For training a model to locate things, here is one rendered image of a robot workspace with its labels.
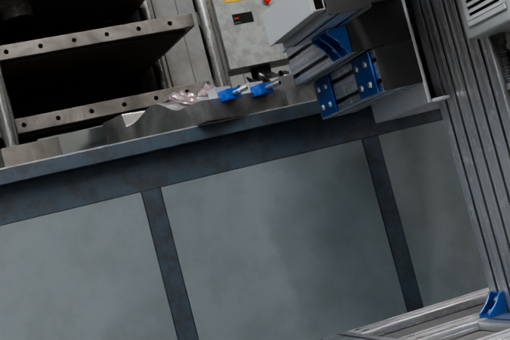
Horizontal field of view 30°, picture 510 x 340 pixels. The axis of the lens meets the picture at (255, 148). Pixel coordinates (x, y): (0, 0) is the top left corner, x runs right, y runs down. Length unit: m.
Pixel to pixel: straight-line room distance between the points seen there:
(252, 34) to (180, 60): 1.79
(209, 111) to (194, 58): 2.94
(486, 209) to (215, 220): 0.77
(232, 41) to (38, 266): 1.46
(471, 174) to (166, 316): 0.86
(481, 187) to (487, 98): 0.20
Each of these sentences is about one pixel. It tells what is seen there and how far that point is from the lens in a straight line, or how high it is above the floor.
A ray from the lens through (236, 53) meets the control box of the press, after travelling 3.50.
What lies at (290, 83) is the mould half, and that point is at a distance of 2.59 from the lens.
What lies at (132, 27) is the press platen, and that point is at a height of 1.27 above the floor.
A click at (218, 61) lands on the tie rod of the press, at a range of 3.34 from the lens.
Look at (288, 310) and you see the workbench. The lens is 2.51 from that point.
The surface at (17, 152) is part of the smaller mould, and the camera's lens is 2.51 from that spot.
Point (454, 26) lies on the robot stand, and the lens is 1.94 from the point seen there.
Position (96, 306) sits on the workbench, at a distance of 2.37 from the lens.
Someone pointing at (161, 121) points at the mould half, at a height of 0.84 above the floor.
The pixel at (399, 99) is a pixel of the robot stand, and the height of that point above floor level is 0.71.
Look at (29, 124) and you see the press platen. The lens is 3.22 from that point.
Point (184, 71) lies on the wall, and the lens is 5.29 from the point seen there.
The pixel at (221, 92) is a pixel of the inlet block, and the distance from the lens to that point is 2.41.
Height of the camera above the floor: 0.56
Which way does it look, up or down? 3 degrees up
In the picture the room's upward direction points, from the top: 14 degrees counter-clockwise
